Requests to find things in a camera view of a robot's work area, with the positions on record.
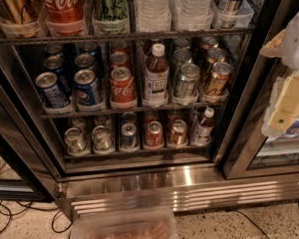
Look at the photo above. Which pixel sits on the tea bottle white cap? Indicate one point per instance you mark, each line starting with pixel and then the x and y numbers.
pixel 156 73

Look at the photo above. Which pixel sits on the green La Croix can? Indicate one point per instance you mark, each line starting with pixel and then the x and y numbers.
pixel 111 15

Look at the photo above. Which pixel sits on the blue silver can bottom shelf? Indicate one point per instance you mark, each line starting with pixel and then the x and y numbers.
pixel 129 137

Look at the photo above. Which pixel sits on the clear plastic bin foreground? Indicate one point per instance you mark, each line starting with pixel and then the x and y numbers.
pixel 142 223

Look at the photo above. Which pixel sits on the white and tan gripper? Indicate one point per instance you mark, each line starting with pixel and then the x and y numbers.
pixel 297 40

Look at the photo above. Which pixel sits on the green can shelf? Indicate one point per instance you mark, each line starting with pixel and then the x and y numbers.
pixel 179 57
pixel 186 80

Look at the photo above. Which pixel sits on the red coca-cola can shelf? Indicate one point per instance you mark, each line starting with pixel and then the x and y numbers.
pixel 65 17
pixel 122 85

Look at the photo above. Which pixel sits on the gold can top shelf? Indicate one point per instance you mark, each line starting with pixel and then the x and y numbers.
pixel 18 18

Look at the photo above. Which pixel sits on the clear water bottle right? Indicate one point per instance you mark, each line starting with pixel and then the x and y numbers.
pixel 191 15

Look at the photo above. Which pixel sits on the orange can bottom shelf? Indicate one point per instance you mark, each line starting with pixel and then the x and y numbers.
pixel 177 133

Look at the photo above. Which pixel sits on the blue Pepsi can second row right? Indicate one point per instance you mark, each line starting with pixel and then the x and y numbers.
pixel 85 62

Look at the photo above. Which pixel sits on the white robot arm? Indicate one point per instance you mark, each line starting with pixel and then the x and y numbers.
pixel 283 108

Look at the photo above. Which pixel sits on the clear water bottle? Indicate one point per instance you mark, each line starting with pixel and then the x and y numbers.
pixel 191 15
pixel 153 15

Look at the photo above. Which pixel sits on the red Coca-Cola can second row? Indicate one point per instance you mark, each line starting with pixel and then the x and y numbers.
pixel 118 60

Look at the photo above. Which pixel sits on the silver blue can top shelf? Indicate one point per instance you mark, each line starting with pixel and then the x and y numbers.
pixel 228 9

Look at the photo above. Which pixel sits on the steel fridge base grille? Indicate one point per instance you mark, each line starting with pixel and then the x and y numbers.
pixel 179 188

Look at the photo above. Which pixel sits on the red can bottom shelf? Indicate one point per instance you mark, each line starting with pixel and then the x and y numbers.
pixel 153 136

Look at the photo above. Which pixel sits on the blue Pepsi can front left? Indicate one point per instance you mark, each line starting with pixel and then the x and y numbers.
pixel 50 91

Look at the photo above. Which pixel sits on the blue pepsi can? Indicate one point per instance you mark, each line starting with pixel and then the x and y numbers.
pixel 88 88
pixel 50 91

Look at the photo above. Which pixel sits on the green can middle shelf front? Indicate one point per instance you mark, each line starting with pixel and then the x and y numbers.
pixel 186 80

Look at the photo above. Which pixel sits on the gold can middle shelf front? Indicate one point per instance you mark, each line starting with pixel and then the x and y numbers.
pixel 217 79

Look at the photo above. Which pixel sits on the small tea bottle bottom shelf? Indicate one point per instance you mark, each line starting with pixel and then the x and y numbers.
pixel 202 127

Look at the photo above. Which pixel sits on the red Coca-Cola can top shelf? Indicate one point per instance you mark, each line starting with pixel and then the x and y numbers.
pixel 65 17

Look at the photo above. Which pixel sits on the green 7up can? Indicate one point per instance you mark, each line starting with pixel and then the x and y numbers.
pixel 75 141

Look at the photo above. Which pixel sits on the blue pepsi can second row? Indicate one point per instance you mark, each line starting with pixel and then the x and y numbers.
pixel 56 65
pixel 85 62

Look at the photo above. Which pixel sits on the blue Pepsi can second row left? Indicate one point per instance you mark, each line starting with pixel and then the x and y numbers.
pixel 56 65

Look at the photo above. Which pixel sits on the red Coca-Cola can middle shelf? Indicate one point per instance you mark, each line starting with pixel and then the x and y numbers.
pixel 122 85

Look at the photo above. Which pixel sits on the clear water bottle left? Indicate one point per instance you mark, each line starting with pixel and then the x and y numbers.
pixel 153 15

